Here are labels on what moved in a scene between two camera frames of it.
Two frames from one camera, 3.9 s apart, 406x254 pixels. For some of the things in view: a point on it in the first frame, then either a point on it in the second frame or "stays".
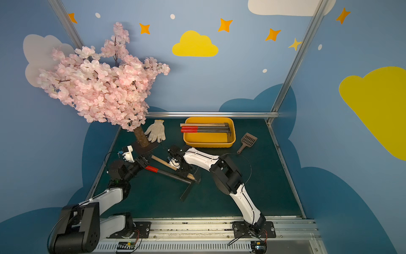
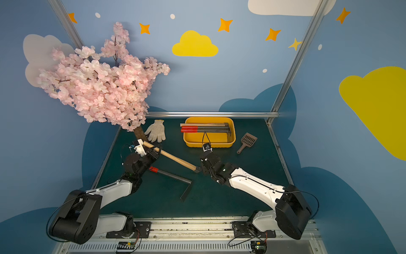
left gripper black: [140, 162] -> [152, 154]
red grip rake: [209, 130] stays
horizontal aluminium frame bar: [166, 114] stays
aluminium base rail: [293, 235] stays
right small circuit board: [258, 247] stays
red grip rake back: [210, 127] stays
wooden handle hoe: [209, 125] stays
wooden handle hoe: [168, 164] -> [169, 156]
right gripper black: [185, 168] -> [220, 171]
